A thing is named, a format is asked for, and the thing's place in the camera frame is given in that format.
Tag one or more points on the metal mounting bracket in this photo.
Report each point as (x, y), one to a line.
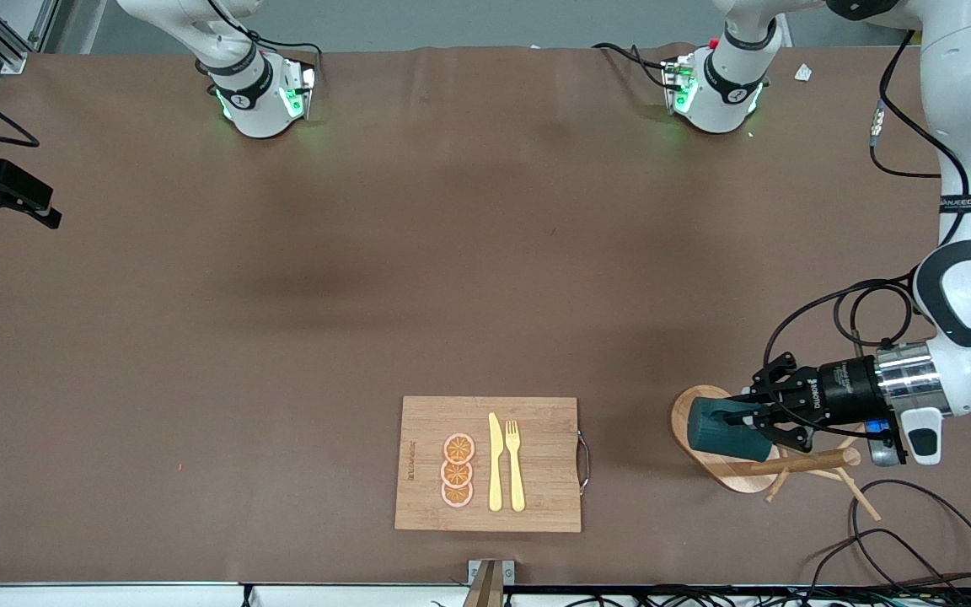
(491, 582)

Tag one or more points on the yellow plastic knife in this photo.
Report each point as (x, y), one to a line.
(496, 472)

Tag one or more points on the aluminium frame profile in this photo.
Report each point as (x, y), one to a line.
(13, 61)

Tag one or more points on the wooden mug rack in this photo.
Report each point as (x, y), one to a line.
(730, 475)

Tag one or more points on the yellow plastic fork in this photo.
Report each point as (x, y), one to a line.
(517, 480)

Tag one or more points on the white paper scrap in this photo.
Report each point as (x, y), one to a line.
(803, 72)

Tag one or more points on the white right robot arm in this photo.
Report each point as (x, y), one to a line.
(254, 93)

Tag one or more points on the teal mug yellow inside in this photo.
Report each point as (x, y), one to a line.
(721, 434)

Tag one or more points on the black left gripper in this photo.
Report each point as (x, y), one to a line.
(841, 391)

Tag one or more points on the brown table cover sheet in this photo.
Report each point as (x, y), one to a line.
(283, 253)

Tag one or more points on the toy orange slice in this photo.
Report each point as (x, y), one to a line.
(458, 448)

